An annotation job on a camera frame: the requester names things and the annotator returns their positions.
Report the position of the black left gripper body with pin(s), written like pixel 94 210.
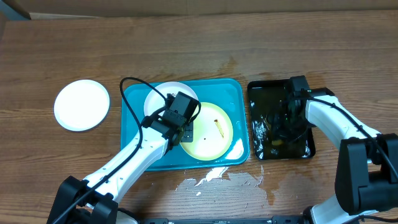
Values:
pixel 183 129

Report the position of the green yellow sponge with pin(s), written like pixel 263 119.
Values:
pixel 278 142

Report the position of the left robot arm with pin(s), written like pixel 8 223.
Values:
pixel 96 198

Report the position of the blue plastic tray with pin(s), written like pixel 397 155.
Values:
pixel 223 92

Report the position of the yellow plate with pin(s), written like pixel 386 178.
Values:
pixel 212 133

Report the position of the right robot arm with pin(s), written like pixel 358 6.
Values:
pixel 366 173

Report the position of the black tray with water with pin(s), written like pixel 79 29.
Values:
pixel 262 96

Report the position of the large white plate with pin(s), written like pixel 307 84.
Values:
pixel 81 105

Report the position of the small white plate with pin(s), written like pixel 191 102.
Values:
pixel 154 101

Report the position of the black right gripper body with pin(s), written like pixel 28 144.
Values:
pixel 288 129

